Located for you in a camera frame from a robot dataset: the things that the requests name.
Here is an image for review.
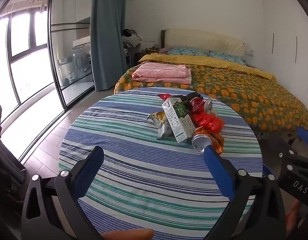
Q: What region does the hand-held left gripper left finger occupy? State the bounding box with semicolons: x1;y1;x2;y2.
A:
20;145;104;240

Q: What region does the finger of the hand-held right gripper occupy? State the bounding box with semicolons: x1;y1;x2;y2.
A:
277;149;308;180
287;127;308;153

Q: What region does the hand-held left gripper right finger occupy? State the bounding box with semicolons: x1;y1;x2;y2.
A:
203;145;287;240

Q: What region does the red plastic bag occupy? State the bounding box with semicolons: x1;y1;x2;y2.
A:
191;111;226;133

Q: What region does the white green milk carton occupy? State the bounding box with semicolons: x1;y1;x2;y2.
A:
161;97;196;143

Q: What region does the silver snack wrapper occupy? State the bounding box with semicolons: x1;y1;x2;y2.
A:
156;122;177;140

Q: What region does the crushed red drink can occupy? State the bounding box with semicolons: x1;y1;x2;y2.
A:
188;97;207;113

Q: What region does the yellow snack wrapper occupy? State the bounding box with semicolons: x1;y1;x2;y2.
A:
147;112;169;128

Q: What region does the person's right hand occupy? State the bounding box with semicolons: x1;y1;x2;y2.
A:
285;199;307;235

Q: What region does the person's left hand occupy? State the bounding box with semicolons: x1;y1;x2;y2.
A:
101;228;155;240

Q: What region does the black white floral bed sheet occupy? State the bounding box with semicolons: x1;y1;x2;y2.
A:
256;126;298;140

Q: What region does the striped tablecloth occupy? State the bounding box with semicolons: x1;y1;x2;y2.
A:
59;87;263;240

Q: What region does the bed with orange floral quilt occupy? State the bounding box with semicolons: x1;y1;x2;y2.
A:
114;64;308;133

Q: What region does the dark cloth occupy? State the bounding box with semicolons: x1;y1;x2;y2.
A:
0;97;27;240

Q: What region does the washing machine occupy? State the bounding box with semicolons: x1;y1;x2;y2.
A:
72;41;93;82

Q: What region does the white wardrobe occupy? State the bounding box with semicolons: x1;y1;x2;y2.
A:
261;0;308;105

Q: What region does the yellow blanket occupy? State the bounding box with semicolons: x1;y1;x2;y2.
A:
138;54;278;82

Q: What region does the teal patterned pillow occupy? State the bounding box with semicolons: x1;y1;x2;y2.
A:
166;47;211;57
209;51;247;66

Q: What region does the pink folded sheet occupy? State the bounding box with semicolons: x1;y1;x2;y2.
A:
131;63;192;85

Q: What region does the wooden nightstand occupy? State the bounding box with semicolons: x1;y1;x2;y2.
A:
135;47;159;67

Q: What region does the cream pillow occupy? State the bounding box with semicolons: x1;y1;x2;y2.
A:
160;28;245;55

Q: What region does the pile of clothes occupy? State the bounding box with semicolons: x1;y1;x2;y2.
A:
121;28;142;48

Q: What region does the blue curtain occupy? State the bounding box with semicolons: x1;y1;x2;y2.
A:
90;0;127;92

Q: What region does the glass sliding door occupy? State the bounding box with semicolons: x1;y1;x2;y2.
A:
47;0;94;109

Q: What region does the black framed window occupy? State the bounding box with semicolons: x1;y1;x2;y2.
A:
0;10;51;123

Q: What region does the ceiling clothes drying rack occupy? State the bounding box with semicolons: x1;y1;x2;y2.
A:
7;0;50;13

